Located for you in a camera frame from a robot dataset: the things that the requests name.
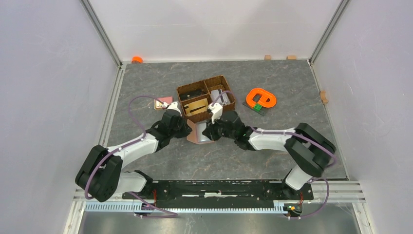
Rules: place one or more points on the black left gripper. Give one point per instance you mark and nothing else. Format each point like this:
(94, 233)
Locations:
(186, 129)

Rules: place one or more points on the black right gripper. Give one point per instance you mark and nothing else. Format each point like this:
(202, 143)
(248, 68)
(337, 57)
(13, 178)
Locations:
(210, 130)

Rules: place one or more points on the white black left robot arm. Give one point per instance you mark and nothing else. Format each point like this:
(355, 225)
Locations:
(101, 174)

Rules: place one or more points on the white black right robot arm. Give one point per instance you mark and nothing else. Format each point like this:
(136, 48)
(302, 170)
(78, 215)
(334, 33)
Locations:
(310, 150)

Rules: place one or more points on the gold card front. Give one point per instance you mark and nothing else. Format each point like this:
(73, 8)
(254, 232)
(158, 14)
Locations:
(196, 107)

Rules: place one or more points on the black cards in basket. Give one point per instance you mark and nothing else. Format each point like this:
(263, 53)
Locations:
(191, 94)

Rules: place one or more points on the pink tan small box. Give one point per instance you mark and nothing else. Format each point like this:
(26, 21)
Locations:
(162, 103)

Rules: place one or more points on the green building block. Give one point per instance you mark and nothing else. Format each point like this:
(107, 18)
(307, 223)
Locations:
(257, 108)

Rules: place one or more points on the brown woven basket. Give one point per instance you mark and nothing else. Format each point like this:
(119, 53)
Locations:
(209, 84)

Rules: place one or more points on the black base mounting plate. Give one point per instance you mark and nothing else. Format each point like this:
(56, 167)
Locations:
(222, 193)

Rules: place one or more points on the orange round cap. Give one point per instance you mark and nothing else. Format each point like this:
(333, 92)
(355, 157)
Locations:
(136, 59)

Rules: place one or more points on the curved wooden piece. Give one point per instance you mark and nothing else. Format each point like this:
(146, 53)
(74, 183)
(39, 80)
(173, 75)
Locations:
(323, 97)

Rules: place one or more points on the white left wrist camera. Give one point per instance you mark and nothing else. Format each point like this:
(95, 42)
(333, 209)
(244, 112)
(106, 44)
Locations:
(172, 106)

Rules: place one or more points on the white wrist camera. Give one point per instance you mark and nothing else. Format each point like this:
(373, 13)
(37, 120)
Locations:
(216, 110)
(172, 106)

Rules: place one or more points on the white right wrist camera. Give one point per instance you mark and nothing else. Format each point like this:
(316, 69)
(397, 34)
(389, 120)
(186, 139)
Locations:
(216, 110)

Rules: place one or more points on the orange plastic ring toy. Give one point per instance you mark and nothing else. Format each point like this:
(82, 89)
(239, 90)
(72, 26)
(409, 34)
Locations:
(262, 97)

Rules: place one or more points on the grey cable duct strip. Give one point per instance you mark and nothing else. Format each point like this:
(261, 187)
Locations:
(139, 207)

